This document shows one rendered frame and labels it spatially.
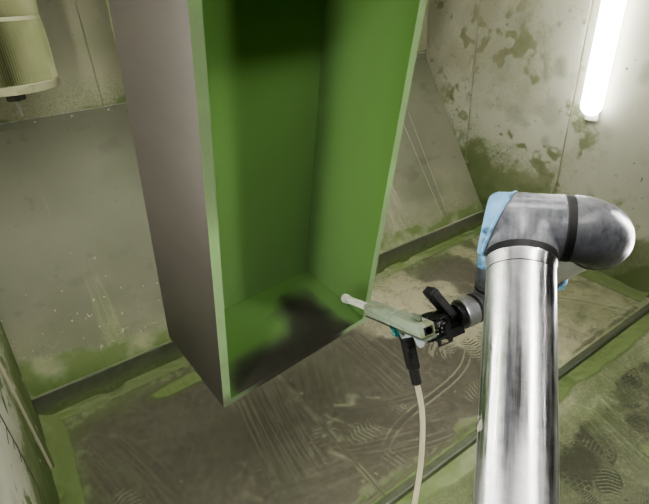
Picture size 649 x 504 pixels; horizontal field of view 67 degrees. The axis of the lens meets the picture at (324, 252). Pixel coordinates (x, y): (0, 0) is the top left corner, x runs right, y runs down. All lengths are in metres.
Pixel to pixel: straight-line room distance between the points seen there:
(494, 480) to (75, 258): 1.94
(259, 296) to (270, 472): 0.63
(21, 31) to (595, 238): 1.86
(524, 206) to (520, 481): 0.42
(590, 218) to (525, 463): 0.40
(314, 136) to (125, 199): 1.06
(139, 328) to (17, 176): 0.81
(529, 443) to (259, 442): 1.37
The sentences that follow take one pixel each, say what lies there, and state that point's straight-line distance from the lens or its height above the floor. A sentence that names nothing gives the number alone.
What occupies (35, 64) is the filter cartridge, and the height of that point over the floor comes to 1.34.
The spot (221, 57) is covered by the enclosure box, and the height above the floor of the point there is 1.39.
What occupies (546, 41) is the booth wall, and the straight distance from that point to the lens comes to 2.97.
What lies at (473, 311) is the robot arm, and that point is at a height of 0.71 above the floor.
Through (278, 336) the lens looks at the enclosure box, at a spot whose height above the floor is 0.49.
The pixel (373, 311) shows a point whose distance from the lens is 1.46.
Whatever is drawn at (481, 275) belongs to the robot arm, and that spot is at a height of 0.79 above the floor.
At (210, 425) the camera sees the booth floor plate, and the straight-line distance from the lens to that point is 2.09.
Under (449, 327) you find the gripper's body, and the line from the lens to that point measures 1.43.
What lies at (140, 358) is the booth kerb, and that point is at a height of 0.15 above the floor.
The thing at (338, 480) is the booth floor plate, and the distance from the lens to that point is 1.86.
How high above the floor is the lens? 1.56
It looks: 29 degrees down
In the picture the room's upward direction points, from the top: 3 degrees counter-clockwise
